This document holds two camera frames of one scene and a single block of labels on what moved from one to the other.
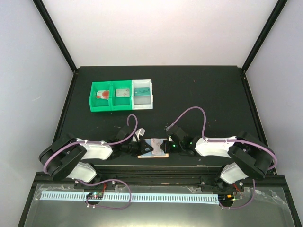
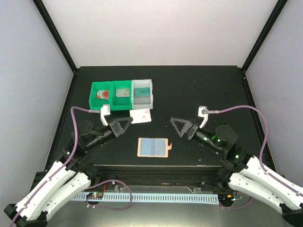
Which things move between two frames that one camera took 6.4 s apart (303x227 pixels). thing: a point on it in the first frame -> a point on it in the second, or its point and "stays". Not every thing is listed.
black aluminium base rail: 209,176 stays
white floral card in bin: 122,92 stays
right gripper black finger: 164,144 -> 188,123
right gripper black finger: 164,147 -> 180,133
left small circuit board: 95,196 stays
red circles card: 102,94 stays
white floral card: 155,144 -> 140,116
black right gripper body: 178,148 -> 191,133
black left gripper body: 135,150 -> 115,130
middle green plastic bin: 120,103 stays
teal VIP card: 142,91 stays
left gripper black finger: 144,152 -> 126,126
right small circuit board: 226,198 stays
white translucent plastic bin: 144,102 stays
